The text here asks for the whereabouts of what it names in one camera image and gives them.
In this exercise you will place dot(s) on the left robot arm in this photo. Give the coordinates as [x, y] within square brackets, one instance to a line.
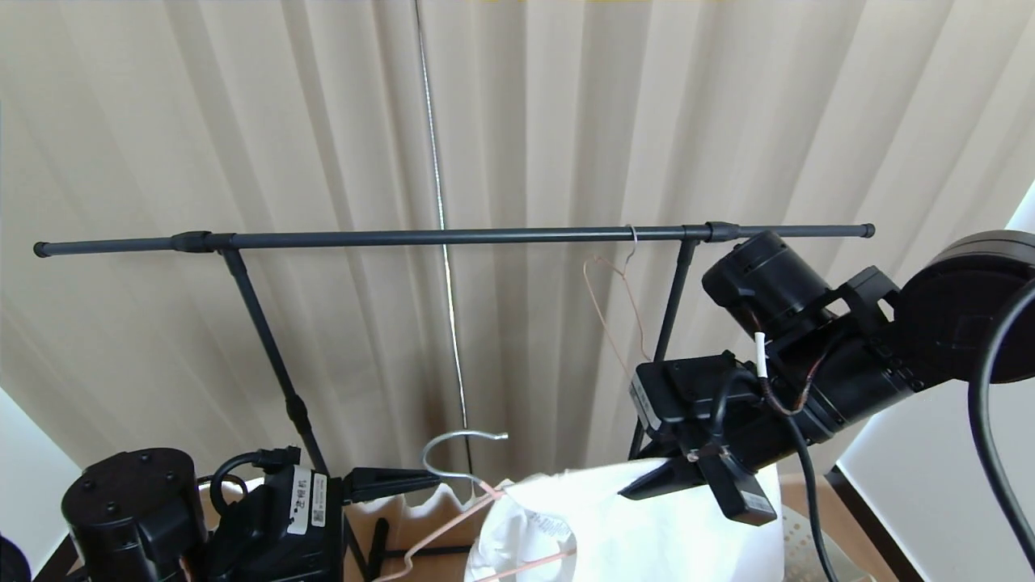
[129, 517]

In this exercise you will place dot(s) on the beige curtain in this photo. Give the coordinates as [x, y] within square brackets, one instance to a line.
[202, 121]

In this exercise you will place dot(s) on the pink clothes hanger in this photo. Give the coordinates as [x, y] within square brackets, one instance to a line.
[453, 437]
[631, 238]

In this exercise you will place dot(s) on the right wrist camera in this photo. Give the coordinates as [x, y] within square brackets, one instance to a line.
[687, 388]

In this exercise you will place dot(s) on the white printed shirt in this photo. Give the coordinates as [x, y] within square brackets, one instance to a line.
[647, 533]

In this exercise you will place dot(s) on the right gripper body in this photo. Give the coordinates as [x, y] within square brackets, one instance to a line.
[752, 453]

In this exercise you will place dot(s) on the black clothes rack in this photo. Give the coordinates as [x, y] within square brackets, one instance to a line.
[323, 239]

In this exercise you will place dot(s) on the white laundry basket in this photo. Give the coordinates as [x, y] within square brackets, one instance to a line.
[796, 537]

